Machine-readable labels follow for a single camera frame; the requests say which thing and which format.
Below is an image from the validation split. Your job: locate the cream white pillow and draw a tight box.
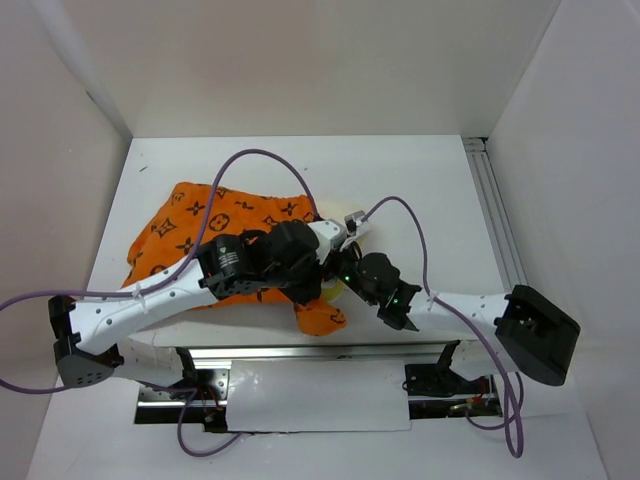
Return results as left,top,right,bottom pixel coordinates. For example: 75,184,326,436
317,199,371,305

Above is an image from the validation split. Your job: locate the orange patterned pillowcase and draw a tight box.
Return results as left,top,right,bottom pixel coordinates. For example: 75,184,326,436
124,182,349,339

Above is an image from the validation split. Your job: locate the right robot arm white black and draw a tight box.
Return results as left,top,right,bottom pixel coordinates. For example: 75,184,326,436
338,252,581,387

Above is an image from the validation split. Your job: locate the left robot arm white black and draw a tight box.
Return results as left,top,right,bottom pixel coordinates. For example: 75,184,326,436
48,220,342,388

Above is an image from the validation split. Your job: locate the white cover plate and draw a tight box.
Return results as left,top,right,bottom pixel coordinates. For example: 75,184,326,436
226,360,410,433

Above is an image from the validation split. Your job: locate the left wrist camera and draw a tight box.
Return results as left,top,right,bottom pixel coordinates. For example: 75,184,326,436
307,219,347,264

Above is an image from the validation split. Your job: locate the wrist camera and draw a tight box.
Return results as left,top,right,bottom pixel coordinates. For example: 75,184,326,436
307,219,347,264
340,210,371,251

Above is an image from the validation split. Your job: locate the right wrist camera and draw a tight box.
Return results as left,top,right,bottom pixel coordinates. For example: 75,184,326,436
340,210,371,251

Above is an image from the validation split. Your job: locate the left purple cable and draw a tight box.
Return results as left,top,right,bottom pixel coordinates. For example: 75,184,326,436
0,148,324,459

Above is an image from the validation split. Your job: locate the purple cable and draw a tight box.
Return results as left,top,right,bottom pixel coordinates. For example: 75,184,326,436
362,195,525,459
0,148,324,459

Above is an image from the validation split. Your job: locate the aluminium side rail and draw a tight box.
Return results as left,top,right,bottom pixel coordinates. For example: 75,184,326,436
462,137,527,289

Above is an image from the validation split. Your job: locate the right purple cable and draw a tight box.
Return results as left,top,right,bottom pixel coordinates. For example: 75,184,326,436
362,195,525,459

